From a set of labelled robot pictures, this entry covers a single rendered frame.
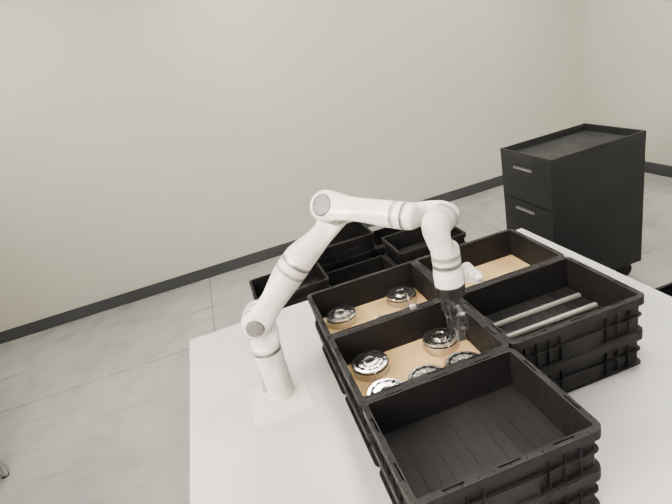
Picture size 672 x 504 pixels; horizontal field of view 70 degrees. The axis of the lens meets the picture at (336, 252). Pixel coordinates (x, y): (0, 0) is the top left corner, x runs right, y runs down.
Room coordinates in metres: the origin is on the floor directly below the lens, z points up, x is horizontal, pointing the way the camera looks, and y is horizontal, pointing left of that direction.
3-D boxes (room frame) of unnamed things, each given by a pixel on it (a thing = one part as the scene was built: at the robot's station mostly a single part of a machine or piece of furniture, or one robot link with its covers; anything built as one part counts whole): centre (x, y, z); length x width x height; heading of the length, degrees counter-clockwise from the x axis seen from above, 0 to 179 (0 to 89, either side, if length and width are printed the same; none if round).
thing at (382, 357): (1.12, -0.02, 0.86); 0.10 x 0.10 x 0.01
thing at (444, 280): (1.05, -0.28, 1.12); 0.11 x 0.09 x 0.06; 94
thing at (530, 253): (1.43, -0.48, 0.87); 0.40 x 0.30 x 0.11; 100
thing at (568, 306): (1.14, -0.54, 0.87); 0.40 x 0.30 x 0.11; 100
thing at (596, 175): (2.64, -1.43, 0.45); 0.62 x 0.45 x 0.90; 101
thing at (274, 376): (1.28, 0.28, 0.79); 0.09 x 0.09 x 0.17; 0
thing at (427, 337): (1.16, -0.24, 0.86); 0.10 x 0.10 x 0.01
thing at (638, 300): (1.14, -0.54, 0.92); 0.40 x 0.30 x 0.02; 100
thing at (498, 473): (0.77, -0.19, 0.92); 0.40 x 0.30 x 0.02; 100
